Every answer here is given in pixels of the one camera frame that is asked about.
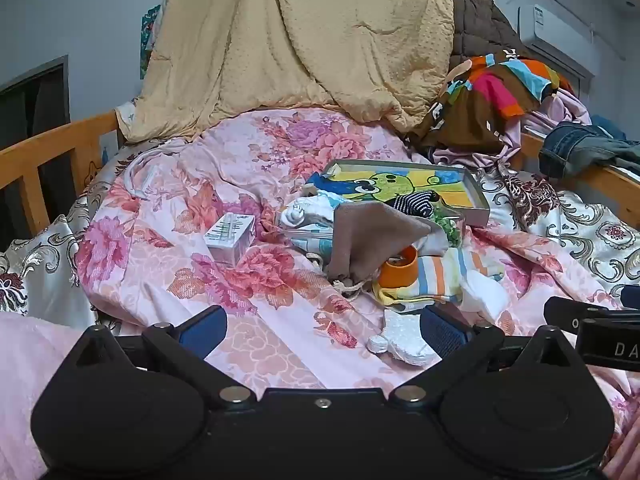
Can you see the grey cloth pouch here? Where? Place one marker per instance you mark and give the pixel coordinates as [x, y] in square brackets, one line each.
[370, 235]

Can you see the white air conditioner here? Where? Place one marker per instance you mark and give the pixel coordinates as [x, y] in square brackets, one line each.
[550, 25]

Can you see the white crumpled cloth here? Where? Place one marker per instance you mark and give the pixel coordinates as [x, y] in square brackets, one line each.
[482, 297]

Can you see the white foam piece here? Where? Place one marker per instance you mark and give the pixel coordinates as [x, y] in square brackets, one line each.
[405, 340]

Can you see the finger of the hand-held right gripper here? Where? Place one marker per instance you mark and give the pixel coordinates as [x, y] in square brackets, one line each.
[632, 296]
[565, 310]

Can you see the pastel striped sock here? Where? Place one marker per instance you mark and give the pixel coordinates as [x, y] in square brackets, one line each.
[440, 275]

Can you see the pink floral quilt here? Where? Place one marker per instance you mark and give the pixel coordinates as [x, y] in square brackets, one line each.
[165, 260]

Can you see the orange ribbed cap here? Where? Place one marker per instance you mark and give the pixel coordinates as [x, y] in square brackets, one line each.
[397, 267]

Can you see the brown quilted blanket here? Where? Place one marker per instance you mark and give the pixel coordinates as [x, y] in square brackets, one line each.
[480, 25]

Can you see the black white striped sock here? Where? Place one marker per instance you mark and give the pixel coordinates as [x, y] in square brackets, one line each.
[412, 205]

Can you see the pink fleece clothing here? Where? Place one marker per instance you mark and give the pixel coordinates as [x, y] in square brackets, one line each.
[25, 385]

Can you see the teal wall poster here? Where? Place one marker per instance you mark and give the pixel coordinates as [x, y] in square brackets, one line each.
[149, 30]

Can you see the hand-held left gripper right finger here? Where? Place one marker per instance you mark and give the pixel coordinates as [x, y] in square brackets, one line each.
[440, 335]

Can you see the cartoon print cloth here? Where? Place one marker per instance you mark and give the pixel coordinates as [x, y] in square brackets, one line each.
[450, 187]

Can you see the beige quilt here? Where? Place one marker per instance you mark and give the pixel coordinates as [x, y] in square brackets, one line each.
[300, 35]

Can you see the grey cardboard box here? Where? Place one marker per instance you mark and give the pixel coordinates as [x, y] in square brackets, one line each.
[481, 205]

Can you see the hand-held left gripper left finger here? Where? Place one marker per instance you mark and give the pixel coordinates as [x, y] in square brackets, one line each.
[206, 329]

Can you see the cardboard medicine box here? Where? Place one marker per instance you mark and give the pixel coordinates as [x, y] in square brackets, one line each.
[307, 242]

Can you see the wooden bed frame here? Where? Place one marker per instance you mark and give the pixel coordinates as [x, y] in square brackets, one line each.
[50, 140]

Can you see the brown colourful striped garment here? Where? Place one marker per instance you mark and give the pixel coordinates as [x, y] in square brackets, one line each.
[470, 110]

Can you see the white cloth with blue print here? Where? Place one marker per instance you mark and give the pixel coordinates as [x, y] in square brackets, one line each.
[310, 210]

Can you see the small white milk carton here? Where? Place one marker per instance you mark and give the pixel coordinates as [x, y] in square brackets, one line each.
[230, 240]

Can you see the blue jeans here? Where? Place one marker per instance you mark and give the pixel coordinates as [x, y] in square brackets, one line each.
[570, 145]

